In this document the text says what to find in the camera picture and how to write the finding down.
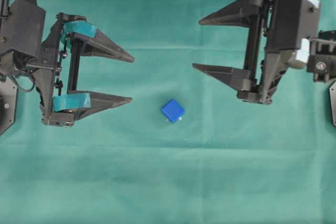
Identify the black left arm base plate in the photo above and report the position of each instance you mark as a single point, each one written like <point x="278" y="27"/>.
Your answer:
<point x="8" y="104"/>

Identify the blue block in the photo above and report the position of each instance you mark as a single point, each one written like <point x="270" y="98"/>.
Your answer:
<point x="172" y="110"/>

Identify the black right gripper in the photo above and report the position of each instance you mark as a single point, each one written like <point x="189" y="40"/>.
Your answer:
<point x="259" y="16"/>

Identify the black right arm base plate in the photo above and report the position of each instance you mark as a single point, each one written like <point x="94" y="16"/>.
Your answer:
<point x="332" y="95"/>

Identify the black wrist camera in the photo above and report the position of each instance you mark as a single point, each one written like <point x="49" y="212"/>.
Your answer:
<point x="296" y="23"/>
<point x="21" y="35"/>

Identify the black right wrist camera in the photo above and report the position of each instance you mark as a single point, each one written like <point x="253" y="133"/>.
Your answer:
<point x="296" y="23"/>

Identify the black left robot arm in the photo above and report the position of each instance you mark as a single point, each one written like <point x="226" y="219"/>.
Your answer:
<point x="69" y="72"/>

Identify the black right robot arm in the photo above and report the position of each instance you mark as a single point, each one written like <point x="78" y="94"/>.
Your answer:
<point x="321" y="62"/>

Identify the green table cloth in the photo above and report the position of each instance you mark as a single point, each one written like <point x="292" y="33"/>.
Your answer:
<point x="226" y="161"/>

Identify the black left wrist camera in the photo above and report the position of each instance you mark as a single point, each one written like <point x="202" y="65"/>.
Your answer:
<point x="21" y="35"/>

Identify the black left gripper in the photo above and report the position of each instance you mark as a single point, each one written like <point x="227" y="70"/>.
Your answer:
<point x="44" y="72"/>

